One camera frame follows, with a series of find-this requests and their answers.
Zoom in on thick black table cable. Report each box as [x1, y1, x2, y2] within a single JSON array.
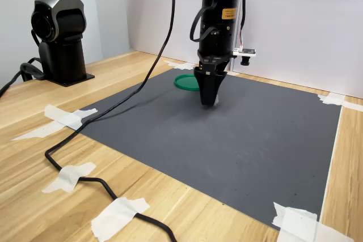
[[44, 0, 178, 242]]

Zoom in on thin camera box cable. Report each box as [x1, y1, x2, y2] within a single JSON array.
[[234, 0, 247, 50]]

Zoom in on dark grey mat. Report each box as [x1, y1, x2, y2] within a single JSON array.
[[76, 67, 343, 230]]

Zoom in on round green lid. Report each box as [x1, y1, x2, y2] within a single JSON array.
[[174, 74, 201, 92]]

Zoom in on black arm base cable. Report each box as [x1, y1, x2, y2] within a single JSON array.
[[0, 57, 46, 98]]

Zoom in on small white camera box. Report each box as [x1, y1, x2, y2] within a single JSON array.
[[232, 46, 257, 66]]

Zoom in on white tape piece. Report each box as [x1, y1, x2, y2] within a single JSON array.
[[90, 196, 150, 242], [272, 201, 355, 242], [11, 104, 99, 142], [164, 60, 196, 71], [41, 162, 97, 194], [317, 92, 363, 112]]

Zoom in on white partition panel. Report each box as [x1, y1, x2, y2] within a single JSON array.
[[231, 0, 363, 100], [120, 0, 234, 73]]

